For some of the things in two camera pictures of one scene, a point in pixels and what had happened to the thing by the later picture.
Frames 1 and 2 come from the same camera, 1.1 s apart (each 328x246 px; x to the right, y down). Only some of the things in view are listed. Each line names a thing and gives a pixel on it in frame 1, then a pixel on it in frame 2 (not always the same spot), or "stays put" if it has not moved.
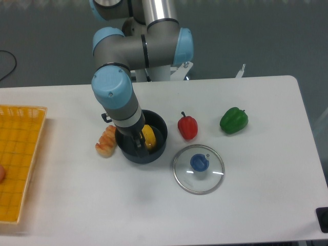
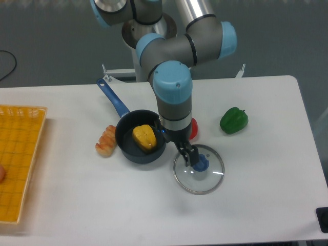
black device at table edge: x=322 y=214 stays put
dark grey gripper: x=133 y=131 to x=182 y=137
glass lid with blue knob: x=199 y=169 stays put
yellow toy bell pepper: x=149 y=136 stays put
